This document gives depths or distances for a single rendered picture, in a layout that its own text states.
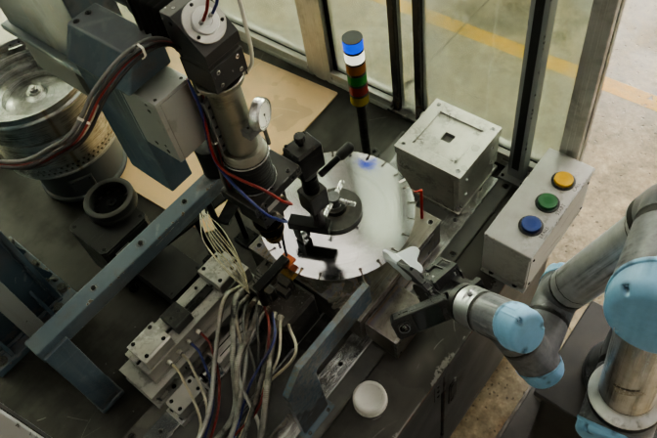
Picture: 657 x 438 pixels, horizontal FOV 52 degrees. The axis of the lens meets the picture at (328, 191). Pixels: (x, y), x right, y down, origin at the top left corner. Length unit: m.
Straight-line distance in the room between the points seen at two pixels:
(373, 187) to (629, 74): 1.86
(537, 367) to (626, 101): 1.94
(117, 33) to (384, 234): 0.67
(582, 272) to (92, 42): 0.82
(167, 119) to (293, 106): 0.97
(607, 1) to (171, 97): 0.77
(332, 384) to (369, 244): 0.30
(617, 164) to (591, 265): 1.67
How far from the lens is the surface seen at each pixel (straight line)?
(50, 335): 1.34
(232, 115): 0.98
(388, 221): 1.39
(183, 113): 0.99
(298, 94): 1.94
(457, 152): 1.57
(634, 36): 3.31
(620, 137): 2.87
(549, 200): 1.49
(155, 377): 1.47
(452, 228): 1.61
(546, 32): 1.37
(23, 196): 2.00
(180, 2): 0.90
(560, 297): 1.23
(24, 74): 1.84
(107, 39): 1.00
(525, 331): 1.13
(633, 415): 1.19
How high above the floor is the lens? 2.10
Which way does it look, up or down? 52 degrees down
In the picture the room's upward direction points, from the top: 12 degrees counter-clockwise
